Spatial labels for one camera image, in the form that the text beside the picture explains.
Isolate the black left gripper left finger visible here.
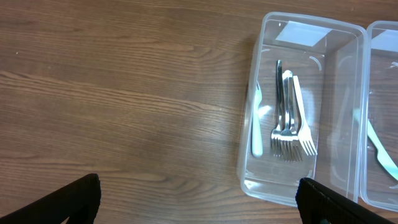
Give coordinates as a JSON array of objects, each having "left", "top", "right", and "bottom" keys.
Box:
[{"left": 1, "top": 173, "right": 101, "bottom": 224}]

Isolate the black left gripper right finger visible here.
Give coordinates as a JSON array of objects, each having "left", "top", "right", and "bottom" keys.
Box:
[{"left": 295, "top": 177, "right": 392, "bottom": 224}]

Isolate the small white plastic fork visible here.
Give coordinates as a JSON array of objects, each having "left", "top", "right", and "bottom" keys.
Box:
[{"left": 293, "top": 75, "right": 317, "bottom": 156}]

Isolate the black handled metal fork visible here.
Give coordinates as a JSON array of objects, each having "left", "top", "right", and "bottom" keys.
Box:
[{"left": 271, "top": 60, "right": 284, "bottom": 157}]

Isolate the mint green plastic knife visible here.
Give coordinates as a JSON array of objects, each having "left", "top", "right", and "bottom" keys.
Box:
[{"left": 352, "top": 108, "right": 397, "bottom": 181}]

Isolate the right clear plastic container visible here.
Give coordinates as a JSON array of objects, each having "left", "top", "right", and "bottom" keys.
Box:
[{"left": 361, "top": 21, "right": 397, "bottom": 212}]

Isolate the clear plastic container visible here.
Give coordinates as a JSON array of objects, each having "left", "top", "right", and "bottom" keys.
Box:
[
  {"left": 237, "top": 12, "right": 370, "bottom": 206},
  {"left": 361, "top": 21, "right": 397, "bottom": 212}
]

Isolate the left clear plastic container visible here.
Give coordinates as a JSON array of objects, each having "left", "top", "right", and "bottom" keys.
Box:
[{"left": 237, "top": 12, "right": 370, "bottom": 206}]

